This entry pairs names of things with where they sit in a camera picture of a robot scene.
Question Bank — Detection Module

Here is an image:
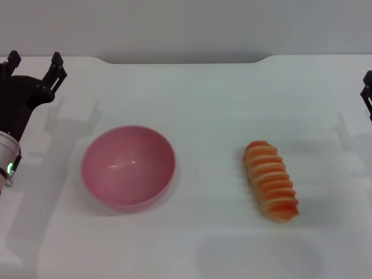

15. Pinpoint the orange ridged bread loaf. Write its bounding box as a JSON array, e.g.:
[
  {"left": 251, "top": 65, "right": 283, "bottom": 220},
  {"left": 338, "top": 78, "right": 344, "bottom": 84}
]
[{"left": 242, "top": 140, "right": 300, "bottom": 224}]

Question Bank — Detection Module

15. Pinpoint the pink plastic bowl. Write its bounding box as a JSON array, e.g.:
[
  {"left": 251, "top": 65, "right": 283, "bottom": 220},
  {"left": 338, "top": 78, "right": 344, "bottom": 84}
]
[{"left": 80, "top": 124, "right": 177, "bottom": 214}]

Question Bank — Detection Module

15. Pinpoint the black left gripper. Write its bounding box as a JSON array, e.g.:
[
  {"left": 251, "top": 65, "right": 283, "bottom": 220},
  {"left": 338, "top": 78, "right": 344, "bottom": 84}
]
[{"left": 0, "top": 51, "right": 69, "bottom": 143}]

